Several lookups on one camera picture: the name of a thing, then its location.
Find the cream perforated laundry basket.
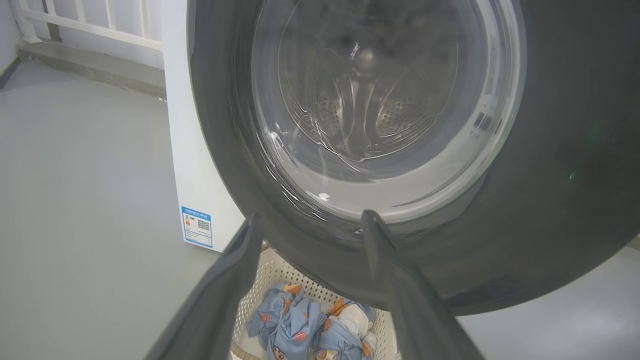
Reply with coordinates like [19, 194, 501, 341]
[230, 245, 401, 360]

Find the white metal railing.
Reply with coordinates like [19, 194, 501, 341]
[10, 0, 165, 53]

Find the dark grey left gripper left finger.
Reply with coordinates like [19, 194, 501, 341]
[145, 213, 264, 360]

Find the blue energy label sticker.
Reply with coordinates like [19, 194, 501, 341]
[180, 206, 213, 249]

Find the blue garment with orange prints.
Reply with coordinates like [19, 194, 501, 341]
[245, 283, 328, 360]

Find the grey concrete ledge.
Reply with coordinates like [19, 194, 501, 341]
[16, 40, 167, 99]

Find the dark grey washing machine door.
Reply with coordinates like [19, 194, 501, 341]
[187, 0, 640, 316]

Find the white washing machine body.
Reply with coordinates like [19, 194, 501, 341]
[160, 0, 247, 253]

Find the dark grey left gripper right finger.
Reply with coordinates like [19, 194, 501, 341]
[361, 210, 485, 360]

